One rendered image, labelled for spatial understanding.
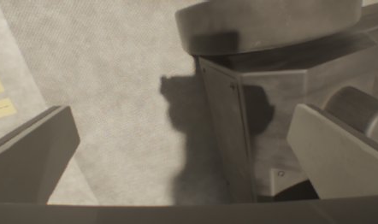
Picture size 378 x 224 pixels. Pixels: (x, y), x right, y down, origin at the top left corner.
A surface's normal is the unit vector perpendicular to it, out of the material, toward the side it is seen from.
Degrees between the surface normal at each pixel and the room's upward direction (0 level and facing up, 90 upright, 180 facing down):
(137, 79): 0
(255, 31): 36
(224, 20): 49
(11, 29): 0
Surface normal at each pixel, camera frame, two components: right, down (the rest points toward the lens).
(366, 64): 0.26, 0.37
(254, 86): -0.47, 0.50
